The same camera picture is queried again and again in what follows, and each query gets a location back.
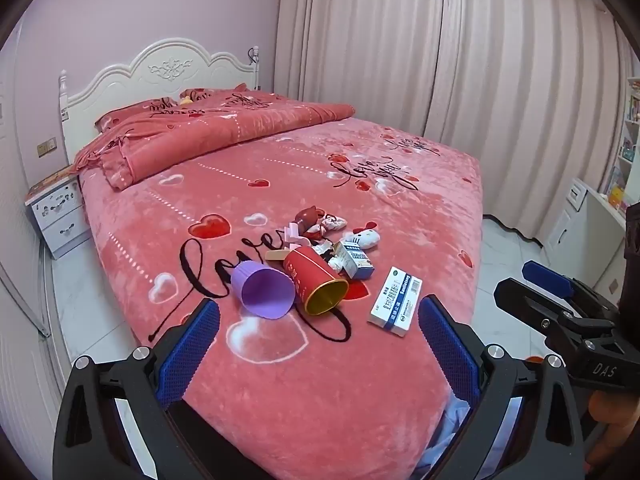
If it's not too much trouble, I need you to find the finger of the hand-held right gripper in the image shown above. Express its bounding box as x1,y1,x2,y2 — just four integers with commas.
492,277,576,346
521,260,621,322

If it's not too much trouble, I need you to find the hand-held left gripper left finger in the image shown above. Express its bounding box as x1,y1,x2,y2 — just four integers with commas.
52,299,221,480

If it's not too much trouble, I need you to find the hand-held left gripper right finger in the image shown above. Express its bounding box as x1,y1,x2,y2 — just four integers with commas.
417,295,586,480

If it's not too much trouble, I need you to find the white cat plush red bow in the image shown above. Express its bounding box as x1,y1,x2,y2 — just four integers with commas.
341,221,382,252

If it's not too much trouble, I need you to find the person's right hand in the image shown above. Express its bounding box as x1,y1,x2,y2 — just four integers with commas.
587,390,640,461

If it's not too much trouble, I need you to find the blue and white medicine box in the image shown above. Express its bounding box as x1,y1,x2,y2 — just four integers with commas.
367,266,423,339

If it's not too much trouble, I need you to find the white desk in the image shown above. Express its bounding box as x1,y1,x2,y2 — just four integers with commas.
575,191,632,283

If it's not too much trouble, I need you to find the light blue garment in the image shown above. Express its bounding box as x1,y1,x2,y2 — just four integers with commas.
430,394,473,463

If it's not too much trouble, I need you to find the purple plastic cup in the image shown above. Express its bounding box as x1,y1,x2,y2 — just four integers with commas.
231,261,296,321

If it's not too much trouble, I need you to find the red heart-print blanket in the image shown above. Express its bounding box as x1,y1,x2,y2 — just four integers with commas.
80,91,485,480

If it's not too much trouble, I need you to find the small white blue carton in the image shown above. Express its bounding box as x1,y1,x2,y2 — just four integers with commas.
334,240,376,281

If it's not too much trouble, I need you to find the red round can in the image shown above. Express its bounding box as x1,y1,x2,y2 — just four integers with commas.
283,245,350,316

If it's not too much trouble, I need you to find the white bookshelf with books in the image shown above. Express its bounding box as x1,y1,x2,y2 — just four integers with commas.
602,75,640,216

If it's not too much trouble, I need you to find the white patterned cloth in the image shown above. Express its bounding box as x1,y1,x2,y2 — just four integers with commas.
320,212,347,235

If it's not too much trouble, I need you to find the small red brown toy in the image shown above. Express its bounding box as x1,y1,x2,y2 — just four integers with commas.
294,205,323,234

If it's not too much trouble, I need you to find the white nightstand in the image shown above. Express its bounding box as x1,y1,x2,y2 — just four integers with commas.
25,180,93,260

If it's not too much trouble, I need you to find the folded red quilt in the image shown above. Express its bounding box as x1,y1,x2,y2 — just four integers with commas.
74,89,357,192

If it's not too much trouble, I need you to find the colourful flat box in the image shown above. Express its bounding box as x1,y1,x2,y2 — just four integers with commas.
25,166,77,197

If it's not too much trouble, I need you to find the red printed pillow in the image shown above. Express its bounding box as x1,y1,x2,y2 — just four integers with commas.
179,83,251,107
94,99,182,133

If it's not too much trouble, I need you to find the pink pleated curtain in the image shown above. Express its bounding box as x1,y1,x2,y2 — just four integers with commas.
272,0,637,251

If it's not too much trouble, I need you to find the white carved headboard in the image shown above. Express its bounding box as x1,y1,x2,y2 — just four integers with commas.
59,37,262,158

